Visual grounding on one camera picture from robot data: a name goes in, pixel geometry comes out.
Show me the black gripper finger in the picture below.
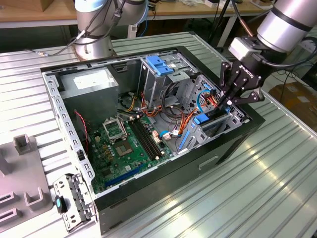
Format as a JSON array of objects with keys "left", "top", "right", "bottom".
[
  {"left": 226, "top": 79, "right": 265, "bottom": 107},
  {"left": 219, "top": 61, "right": 243, "bottom": 108}
]

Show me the orange red power wire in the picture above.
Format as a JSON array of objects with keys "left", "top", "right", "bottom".
[{"left": 181, "top": 90, "right": 222, "bottom": 136}]

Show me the silver disk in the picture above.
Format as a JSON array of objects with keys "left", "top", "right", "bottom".
[{"left": 177, "top": 109, "right": 230, "bottom": 152}]

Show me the grey metal disk bay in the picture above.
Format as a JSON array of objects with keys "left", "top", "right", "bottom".
[{"left": 177, "top": 74, "right": 251, "bottom": 154}]

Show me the large brown cardboard box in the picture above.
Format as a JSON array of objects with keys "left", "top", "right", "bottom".
[{"left": 268, "top": 83, "right": 317, "bottom": 127}]

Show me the blue plastic drive latch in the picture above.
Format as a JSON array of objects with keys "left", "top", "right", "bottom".
[{"left": 146, "top": 56, "right": 174, "bottom": 77}]

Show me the grey metal optical drive cage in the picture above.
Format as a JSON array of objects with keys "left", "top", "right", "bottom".
[{"left": 137, "top": 49, "right": 199, "bottom": 110}]

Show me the black RAM slot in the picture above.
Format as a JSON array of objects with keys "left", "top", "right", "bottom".
[
  {"left": 138, "top": 116, "right": 163, "bottom": 157},
  {"left": 135, "top": 117, "right": 159, "bottom": 158},
  {"left": 128, "top": 119, "right": 152, "bottom": 161},
  {"left": 131, "top": 118, "right": 156, "bottom": 160}
]

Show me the metal socket cover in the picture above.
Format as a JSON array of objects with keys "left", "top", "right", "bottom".
[{"left": 102, "top": 116, "right": 128, "bottom": 143}]

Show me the CPU socket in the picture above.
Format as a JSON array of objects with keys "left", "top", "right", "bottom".
[{"left": 113, "top": 140, "right": 136, "bottom": 158}]

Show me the black open PC case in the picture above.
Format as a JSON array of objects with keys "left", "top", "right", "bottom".
[{"left": 39, "top": 45, "right": 266, "bottom": 236}]

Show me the grey power supply unit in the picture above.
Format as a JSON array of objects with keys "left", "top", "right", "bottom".
[{"left": 58, "top": 66, "right": 120, "bottom": 129}]

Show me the blue expansion slot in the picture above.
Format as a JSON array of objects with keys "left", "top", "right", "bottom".
[{"left": 104, "top": 162, "right": 146, "bottom": 189}]

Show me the green motherboard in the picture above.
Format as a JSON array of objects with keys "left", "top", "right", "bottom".
[{"left": 88, "top": 115, "right": 174, "bottom": 195}]

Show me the hinged metal slot retainer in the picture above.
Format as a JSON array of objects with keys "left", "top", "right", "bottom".
[{"left": 53, "top": 173, "right": 96, "bottom": 233}]

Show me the grey parts rack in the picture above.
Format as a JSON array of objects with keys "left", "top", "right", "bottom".
[{"left": 0, "top": 133, "right": 54, "bottom": 228}]

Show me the blue SATA wire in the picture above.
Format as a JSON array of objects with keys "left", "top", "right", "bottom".
[{"left": 158, "top": 89, "right": 218, "bottom": 140}]

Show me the power supply wire bundle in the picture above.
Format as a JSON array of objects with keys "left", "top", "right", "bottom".
[{"left": 117, "top": 90, "right": 191, "bottom": 124}]

